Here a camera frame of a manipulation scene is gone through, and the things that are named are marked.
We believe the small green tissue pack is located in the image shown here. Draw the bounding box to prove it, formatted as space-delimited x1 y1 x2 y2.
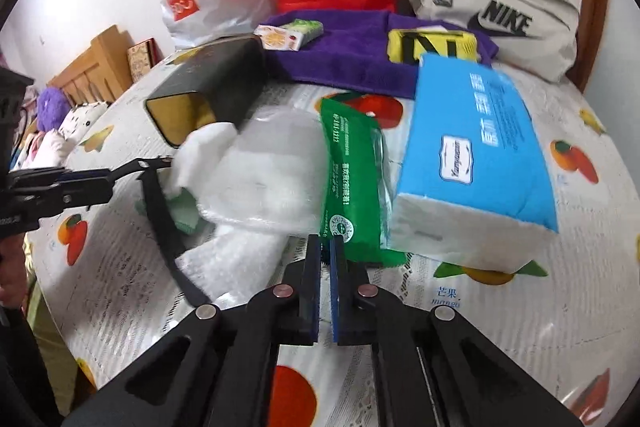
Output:
282 18 325 42

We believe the white cloth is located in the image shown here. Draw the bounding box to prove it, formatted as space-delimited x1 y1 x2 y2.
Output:
175 227 301 303

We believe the blue tissue pack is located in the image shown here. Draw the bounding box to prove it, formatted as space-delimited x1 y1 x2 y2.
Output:
387 53 559 270

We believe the black strap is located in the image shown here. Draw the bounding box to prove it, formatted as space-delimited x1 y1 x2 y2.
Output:
136 164 211 308

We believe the dark green tin box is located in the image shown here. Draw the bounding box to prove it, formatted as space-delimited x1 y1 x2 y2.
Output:
143 34 266 148

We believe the fruit print tablecloth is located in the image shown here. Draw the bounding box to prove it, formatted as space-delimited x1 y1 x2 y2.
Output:
25 52 640 427

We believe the fruit print packet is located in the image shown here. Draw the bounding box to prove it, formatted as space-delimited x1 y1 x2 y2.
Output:
253 24 306 52

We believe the mint green cloth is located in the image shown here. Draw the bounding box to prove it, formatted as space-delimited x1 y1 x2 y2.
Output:
136 187 203 235

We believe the purple plush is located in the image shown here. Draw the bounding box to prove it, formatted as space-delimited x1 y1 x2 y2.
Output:
37 86 71 128

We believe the wooden headboard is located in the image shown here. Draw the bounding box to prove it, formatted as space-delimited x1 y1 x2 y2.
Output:
47 24 137 105

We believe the green packet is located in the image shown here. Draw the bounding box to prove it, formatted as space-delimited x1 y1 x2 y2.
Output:
319 97 408 268

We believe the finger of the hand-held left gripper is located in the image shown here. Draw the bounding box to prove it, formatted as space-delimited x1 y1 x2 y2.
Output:
30 181 116 212
10 156 173 188

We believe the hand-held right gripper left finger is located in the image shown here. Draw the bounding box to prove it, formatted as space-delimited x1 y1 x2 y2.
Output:
62 234 323 427

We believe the clear plastic bag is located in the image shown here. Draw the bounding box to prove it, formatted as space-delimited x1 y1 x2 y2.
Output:
197 108 328 235

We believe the pastel striped quilt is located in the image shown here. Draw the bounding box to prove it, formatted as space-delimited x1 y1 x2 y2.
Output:
10 127 68 172

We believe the person's left hand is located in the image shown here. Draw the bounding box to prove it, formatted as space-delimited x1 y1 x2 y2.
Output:
0 234 28 308

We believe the white dotted pillow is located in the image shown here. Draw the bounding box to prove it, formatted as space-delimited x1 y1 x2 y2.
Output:
57 101 108 142

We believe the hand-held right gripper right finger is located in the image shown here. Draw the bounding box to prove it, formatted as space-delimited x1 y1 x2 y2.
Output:
327 234 583 427

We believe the patterned notebook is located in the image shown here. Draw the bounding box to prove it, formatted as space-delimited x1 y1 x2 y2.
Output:
126 38 162 82

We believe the grey sling bag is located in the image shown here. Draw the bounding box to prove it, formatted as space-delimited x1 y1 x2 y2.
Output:
401 0 583 82

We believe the purple towel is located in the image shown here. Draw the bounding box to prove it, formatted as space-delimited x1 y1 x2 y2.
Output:
257 9 501 100

